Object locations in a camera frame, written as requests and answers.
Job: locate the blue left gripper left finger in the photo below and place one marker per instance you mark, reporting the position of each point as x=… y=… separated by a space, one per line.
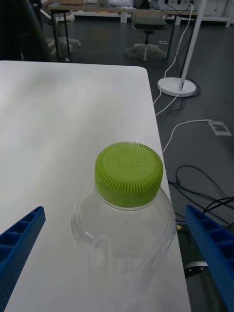
x=17 y=241

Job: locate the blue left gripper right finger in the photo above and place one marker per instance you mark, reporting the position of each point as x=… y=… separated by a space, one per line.
x=214 y=241

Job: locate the clear bottle with green cap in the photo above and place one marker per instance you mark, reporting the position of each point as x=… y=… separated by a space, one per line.
x=128 y=170

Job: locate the white floor lamp stand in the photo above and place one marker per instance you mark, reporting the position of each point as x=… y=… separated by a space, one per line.
x=176 y=86

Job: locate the white-based stool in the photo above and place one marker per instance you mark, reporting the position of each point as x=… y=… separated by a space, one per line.
x=64 y=41

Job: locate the dark grey pole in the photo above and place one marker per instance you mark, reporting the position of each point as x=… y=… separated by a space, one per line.
x=39 y=29

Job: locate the grey-green office chair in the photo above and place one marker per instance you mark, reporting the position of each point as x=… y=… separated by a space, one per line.
x=147 y=25

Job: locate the white desk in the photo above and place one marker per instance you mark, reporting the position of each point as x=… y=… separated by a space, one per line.
x=214 y=11

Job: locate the wooden desk with black legs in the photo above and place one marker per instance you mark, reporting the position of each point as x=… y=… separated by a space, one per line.
x=107 y=10

